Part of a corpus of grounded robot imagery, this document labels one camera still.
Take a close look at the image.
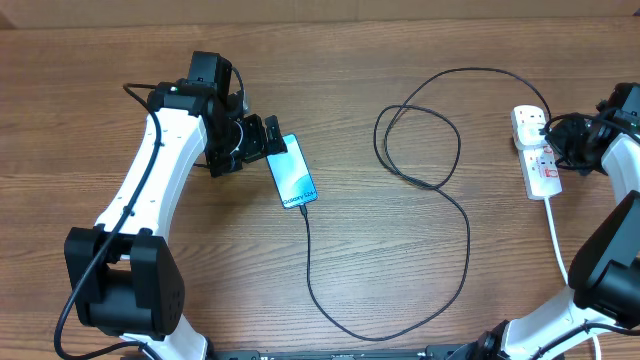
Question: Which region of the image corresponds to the white charger plug adapter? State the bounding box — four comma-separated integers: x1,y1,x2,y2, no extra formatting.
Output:
513,123,547,151

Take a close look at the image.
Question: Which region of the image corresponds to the white power strip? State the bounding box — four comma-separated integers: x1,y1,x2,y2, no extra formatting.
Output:
510,105,562,200

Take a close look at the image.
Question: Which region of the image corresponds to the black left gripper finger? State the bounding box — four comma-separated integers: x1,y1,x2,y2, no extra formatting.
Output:
207,151,242,178
264,115,287,155

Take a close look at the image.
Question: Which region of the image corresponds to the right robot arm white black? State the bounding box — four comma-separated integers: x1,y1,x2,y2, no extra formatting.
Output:
448,82,639,359

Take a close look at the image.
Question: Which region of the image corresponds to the blue Samsung Galaxy smartphone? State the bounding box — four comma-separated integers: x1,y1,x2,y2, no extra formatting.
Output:
267,134,318,209

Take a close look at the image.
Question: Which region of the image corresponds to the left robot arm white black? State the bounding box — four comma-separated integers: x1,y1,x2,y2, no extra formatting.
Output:
53,51,287,359

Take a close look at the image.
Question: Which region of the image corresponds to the black USB charging cable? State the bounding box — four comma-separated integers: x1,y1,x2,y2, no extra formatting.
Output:
298,67,553,343

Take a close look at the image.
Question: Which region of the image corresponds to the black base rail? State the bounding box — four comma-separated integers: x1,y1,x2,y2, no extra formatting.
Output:
212,343,476,360

